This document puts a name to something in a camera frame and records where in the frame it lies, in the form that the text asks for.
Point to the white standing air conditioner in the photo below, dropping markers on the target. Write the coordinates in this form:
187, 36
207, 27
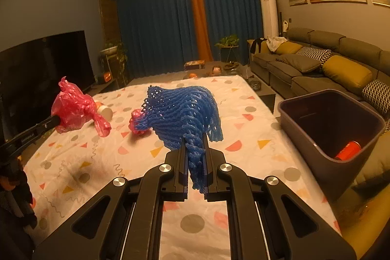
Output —
268, 14

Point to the potted green plant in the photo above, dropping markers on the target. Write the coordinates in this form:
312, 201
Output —
228, 42

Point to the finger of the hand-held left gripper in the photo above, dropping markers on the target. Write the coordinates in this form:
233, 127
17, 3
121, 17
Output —
30, 136

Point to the grey sofa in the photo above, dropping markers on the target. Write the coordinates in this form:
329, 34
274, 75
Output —
304, 80

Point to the small yellow cushion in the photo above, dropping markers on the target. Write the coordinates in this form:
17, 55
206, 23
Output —
288, 48

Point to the white cloth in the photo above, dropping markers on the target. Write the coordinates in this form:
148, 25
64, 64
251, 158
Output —
276, 43

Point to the orange curtain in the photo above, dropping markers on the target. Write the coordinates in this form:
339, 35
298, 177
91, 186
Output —
198, 19

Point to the large yellow cushion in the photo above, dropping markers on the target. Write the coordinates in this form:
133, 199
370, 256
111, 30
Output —
347, 74

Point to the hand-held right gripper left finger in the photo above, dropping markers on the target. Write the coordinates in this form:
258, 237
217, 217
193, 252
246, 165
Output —
175, 167

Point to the dark jacket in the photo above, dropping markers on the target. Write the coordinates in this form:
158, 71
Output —
258, 46

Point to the dark grey plastic bin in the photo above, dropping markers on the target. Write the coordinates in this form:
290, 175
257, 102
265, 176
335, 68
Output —
304, 138

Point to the grey cushion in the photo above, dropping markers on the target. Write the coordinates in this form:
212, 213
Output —
300, 63

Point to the small white-lidded bottle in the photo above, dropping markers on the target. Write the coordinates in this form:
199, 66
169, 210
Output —
105, 110

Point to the flat printed box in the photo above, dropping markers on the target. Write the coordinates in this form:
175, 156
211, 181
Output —
194, 64

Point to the trailing plant on stand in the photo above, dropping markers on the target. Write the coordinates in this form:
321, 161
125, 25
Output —
114, 49

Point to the toy head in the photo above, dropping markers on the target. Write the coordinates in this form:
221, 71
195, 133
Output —
217, 70

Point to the red printed paper cup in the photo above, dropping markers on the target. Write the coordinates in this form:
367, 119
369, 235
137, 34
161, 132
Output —
347, 151

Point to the dark television stand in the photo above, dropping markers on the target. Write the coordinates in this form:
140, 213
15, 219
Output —
105, 86

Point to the small pink plastic bag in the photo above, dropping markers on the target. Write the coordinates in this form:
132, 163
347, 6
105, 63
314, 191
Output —
136, 120

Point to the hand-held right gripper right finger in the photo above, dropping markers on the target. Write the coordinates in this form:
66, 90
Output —
216, 164

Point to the small white jug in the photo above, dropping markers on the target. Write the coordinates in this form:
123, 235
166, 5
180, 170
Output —
285, 26

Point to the blue curtain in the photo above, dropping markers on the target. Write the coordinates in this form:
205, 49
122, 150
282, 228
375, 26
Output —
152, 25
234, 16

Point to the dark tray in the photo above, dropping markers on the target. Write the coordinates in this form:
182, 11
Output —
231, 65

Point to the black and white patterned cushion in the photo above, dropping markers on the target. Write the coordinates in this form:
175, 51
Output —
315, 53
377, 95

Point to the black flat television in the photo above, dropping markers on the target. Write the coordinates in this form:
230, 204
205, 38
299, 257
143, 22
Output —
45, 71

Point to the blue foam net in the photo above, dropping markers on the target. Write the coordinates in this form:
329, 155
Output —
182, 113

